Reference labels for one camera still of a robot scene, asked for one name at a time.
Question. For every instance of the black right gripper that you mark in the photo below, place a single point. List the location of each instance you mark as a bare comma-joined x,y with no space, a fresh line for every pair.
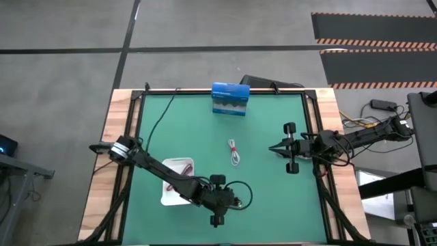
302,148

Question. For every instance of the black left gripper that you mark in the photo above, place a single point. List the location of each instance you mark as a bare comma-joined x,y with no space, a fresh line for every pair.
218,200

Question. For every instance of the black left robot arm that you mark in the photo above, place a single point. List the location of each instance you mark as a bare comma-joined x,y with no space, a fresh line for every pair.
160,169

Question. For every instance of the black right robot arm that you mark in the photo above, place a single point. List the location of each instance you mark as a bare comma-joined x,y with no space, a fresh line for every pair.
362,136

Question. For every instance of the white plastic tray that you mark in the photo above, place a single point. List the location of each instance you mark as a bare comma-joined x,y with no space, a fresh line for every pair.
172,200

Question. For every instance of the black monitor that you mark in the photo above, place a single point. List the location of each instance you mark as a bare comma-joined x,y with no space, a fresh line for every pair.
259,82

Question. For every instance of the blue PlayStation controller box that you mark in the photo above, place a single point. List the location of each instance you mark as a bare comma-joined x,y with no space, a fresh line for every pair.
230,99

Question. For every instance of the white sheet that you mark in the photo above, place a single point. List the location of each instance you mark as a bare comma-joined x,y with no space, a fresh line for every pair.
375,205

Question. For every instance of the black power adapter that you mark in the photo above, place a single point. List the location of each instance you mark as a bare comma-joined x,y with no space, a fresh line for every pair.
384,105

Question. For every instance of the black beam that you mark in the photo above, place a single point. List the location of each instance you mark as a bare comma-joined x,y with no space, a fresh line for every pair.
389,184

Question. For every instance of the black mat orange striped edge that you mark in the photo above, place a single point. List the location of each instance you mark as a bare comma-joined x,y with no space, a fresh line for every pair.
379,66
375,27

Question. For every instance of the grey cart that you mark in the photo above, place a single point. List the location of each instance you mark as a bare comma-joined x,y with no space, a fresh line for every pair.
423,136

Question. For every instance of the grey metal table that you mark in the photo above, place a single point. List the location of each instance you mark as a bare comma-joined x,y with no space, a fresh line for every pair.
20,167

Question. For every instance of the black device blue light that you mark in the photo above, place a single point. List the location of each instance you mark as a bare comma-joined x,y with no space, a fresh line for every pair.
7,145

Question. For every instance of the black aluminium table frame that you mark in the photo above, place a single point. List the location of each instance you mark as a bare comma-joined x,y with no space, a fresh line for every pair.
309,112

